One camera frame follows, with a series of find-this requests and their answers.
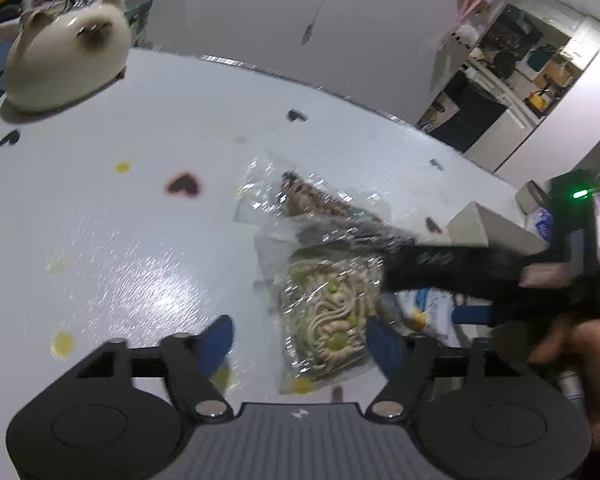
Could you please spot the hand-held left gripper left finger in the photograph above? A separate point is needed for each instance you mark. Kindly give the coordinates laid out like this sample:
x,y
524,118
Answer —
x,y
217,342

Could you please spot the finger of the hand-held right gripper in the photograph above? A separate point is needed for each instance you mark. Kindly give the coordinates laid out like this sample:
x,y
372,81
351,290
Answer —
x,y
472,315
455,270

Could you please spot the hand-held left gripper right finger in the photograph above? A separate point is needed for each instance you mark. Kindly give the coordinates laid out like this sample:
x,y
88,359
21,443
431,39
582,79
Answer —
x,y
385,347

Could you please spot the white and blue packet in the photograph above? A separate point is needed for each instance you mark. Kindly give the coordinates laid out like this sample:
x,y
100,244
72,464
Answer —
x,y
425,312

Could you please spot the white cardboard box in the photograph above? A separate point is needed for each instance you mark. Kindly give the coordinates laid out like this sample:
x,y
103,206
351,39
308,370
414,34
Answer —
x,y
495,230

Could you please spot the person's right hand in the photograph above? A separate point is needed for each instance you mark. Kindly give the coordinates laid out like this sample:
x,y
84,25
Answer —
x,y
595,375

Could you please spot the blue tissue packet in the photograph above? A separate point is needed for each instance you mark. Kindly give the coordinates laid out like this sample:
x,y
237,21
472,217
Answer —
x,y
544,224

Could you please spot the round metal tin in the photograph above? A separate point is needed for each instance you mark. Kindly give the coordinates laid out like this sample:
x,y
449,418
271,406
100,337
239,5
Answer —
x,y
529,195

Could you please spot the yellow pot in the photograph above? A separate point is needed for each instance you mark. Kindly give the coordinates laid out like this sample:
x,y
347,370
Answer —
x,y
539,101

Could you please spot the black bin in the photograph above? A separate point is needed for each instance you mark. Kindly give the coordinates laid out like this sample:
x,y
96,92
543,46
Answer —
x,y
472,110

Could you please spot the cartoon print tote bag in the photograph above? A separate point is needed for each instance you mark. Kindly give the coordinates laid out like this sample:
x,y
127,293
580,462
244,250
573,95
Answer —
x,y
432,117

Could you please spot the black pan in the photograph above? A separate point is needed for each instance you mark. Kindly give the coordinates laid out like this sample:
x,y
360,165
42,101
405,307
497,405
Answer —
x,y
503,64

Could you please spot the white plush toy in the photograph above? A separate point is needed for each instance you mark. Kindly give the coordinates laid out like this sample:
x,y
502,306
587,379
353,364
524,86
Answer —
x,y
465,34

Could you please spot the white cat-shaped ornament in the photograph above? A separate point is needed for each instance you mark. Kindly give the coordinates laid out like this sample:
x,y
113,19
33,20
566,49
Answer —
x,y
65,55

